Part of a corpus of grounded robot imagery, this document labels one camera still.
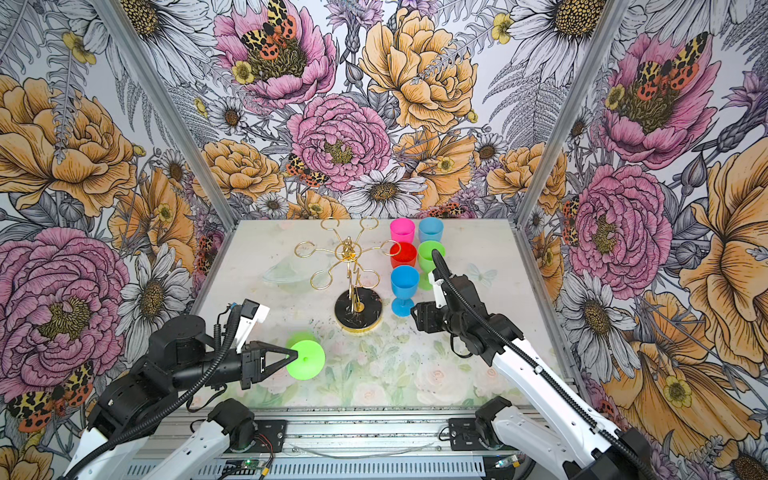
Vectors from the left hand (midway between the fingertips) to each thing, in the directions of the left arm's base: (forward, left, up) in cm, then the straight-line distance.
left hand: (294, 367), depth 59 cm
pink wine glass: (+49, -24, -13) cm, 56 cm away
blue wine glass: (+29, -24, -13) cm, 39 cm away
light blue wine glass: (+51, -33, -15) cm, 63 cm away
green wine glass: (+35, -30, -12) cm, 48 cm away
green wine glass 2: (+2, -3, +1) cm, 4 cm away
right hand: (+15, -27, -10) cm, 33 cm away
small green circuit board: (-13, +15, -27) cm, 33 cm away
